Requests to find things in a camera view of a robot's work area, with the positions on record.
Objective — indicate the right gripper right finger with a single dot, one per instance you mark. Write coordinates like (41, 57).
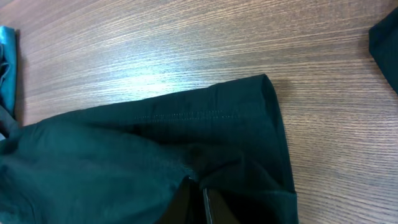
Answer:
(216, 209)

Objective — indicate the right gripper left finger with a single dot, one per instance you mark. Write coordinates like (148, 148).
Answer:
(186, 207)

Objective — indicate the black shorts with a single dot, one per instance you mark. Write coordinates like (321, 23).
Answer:
(123, 163)

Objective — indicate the black garment under t-shirt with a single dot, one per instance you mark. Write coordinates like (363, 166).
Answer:
(383, 47)

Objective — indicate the light blue t-shirt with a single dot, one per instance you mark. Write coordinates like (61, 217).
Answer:
(8, 81)

